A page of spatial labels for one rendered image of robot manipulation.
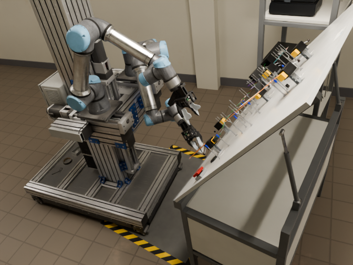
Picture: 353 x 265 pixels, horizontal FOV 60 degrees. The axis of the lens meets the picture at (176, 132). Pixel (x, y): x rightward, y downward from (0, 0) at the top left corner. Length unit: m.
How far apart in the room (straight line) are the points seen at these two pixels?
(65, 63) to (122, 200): 1.22
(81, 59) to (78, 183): 1.58
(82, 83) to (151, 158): 1.43
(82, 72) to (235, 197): 1.11
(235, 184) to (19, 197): 2.34
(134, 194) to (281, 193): 1.34
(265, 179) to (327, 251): 0.94
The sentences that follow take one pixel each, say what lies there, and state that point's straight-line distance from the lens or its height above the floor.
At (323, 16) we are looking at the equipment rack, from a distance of 2.34.
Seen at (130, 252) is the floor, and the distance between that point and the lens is 2.69.
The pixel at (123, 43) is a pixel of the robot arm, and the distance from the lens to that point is 1.70.
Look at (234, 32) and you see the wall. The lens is 4.03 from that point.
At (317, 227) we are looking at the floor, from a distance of 2.79.
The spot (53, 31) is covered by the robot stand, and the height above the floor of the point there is 1.62.
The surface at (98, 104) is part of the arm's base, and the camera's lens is 2.03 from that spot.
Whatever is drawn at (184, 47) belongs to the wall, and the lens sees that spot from 4.32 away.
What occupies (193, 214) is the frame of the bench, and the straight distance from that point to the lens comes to 1.79.
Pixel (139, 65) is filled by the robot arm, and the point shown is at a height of 1.43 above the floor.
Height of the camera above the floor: 2.24
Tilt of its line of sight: 38 degrees down
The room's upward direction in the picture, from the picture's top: 9 degrees counter-clockwise
